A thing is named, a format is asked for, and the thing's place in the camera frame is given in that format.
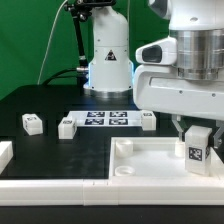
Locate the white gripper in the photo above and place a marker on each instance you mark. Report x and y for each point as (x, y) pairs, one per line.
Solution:
(158, 88)

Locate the white square tabletop part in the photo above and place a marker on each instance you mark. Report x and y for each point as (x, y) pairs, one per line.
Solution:
(147, 157)

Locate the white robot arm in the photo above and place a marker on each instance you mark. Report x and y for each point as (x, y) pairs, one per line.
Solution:
(181, 68)

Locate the white left fence piece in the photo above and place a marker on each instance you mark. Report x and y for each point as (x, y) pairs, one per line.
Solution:
(6, 154)

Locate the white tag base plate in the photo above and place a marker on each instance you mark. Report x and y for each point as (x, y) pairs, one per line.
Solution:
(106, 118)

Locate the white front fence rail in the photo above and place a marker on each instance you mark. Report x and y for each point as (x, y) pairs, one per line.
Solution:
(89, 192)

